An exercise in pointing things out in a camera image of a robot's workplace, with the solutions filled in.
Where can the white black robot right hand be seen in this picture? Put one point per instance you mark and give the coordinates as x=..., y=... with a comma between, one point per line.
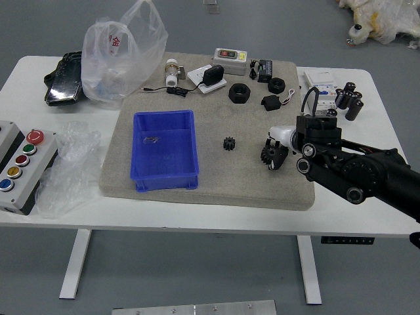
x=282, y=134

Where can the big black gear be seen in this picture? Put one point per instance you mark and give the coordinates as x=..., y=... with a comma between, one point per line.
x=266, y=155

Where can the small black gear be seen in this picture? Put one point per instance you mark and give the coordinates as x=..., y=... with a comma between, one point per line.
x=230, y=143

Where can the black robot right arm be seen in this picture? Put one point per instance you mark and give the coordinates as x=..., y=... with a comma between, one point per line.
x=377, y=170

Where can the large black hex nut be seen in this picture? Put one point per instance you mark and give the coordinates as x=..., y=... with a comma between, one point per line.
x=235, y=95

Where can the blue plastic box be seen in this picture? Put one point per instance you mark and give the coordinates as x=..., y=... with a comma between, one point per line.
x=164, y=157

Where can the grey control box coloured buttons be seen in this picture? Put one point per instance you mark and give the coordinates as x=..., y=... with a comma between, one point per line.
x=23, y=177

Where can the black clamp sensor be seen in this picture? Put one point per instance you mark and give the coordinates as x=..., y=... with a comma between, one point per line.
x=271, y=103

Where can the black capacitor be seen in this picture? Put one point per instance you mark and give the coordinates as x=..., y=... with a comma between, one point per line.
x=332, y=112
x=354, y=110
x=340, y=96
x=350, y=87
x=358, y=96
x=345, y=101

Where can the black module green terminals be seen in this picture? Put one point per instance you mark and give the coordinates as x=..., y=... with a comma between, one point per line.
x=265, y=70

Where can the white circuit breaker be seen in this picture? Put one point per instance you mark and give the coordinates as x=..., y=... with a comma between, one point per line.
x=320, y=78

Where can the grey-brown mat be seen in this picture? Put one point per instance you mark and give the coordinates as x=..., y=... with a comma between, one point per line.
x=229, y=177

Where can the black power adapter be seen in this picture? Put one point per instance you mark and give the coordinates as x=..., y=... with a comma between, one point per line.
x=213, y=75

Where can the black table control panel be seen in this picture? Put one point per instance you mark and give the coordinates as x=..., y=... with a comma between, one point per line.
x=348, y=240

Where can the brass valve white ends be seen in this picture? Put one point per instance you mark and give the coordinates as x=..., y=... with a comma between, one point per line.
x=171, y=70

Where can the small clear plastic bag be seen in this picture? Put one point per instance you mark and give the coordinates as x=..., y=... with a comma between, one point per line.
x=151, y=140

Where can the white table leg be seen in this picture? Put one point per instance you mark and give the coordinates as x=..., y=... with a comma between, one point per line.
x=73, y=265
x=310, y=272

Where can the grey floor fixture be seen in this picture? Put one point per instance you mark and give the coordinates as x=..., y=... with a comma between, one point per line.
x=210, y=7

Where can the plush toy in plastic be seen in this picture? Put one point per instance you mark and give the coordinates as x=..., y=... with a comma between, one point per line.
x=384, y=19

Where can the white plastic bag red print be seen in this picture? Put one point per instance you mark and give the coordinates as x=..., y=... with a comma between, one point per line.
x=108, y=69

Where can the silver metal plate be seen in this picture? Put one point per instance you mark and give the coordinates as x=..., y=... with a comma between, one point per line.
x=193, y=309

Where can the clear crumpled plastic bag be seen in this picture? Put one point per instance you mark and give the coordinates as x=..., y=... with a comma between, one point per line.
x=65, y=170

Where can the grey switch box red green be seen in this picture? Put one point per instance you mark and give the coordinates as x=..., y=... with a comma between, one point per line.
x=229, y=64

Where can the white wall socket plate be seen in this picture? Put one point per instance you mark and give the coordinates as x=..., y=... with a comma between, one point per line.
x=195, y=75

